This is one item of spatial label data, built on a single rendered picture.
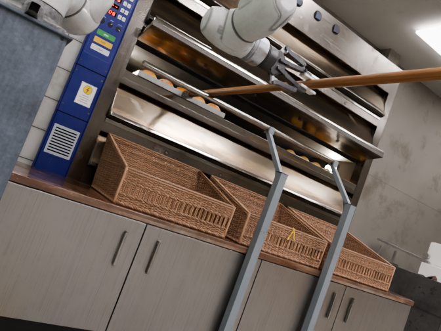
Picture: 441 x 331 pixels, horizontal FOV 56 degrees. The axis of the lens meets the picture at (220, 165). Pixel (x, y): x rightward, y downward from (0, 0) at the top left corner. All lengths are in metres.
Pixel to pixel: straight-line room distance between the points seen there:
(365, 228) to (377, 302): 6.10
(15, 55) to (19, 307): 0.89
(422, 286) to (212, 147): 3.02
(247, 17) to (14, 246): 1.08
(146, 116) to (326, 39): 1.32
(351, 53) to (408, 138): 6.38
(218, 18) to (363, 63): 2.01
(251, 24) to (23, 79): 0.59
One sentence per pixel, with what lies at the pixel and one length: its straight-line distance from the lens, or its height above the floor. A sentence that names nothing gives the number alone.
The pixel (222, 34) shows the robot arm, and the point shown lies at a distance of 1.19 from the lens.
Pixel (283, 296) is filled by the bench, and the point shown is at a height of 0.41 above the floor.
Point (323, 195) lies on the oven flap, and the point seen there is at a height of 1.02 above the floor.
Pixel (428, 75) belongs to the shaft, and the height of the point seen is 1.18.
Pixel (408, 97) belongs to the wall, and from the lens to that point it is 9.21.
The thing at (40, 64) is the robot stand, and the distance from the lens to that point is 1.19.
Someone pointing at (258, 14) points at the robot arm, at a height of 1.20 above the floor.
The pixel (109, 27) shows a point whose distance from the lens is 2.15.
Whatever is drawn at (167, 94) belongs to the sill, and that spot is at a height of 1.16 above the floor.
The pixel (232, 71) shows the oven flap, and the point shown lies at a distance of 2.25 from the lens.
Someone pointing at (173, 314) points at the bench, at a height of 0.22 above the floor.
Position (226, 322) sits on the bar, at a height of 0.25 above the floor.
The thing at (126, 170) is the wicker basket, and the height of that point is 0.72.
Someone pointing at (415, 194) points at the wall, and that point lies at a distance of 9.67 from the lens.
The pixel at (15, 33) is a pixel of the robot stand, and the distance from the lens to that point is 1.19.
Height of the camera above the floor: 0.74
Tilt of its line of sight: 4 degrees up
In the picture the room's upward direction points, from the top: 21 degrees clockwise
